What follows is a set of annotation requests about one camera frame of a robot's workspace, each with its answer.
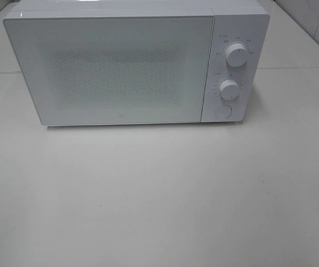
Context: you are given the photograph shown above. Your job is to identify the white round knob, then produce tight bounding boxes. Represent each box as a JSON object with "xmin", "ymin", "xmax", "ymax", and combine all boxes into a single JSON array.
[
  {"xmin": 225, "ymin": 42, "xmax": 248, "ymax": 67},
  {"xmin": 218, "ymin": 80, "xmax": 240, "ymax": 100}
]

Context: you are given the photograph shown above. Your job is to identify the round door release button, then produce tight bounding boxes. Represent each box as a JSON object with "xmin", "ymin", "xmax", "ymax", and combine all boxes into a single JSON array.
[{"xmin": 215, "ymin": 105, "xmax": 232, "ymax": 120}]

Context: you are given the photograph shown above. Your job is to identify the white microwave door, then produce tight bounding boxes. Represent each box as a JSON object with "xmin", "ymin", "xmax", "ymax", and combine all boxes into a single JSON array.
[{"xmin": 4, "ymin": 16, "xmax": 213, "ymax": 126}]

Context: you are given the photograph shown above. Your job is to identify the white microwave oven body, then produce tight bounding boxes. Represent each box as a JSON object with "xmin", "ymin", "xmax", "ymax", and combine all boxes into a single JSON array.
[{"xmin": 3, "ymin": 1, "xmax": 270, "ymax": 125}]

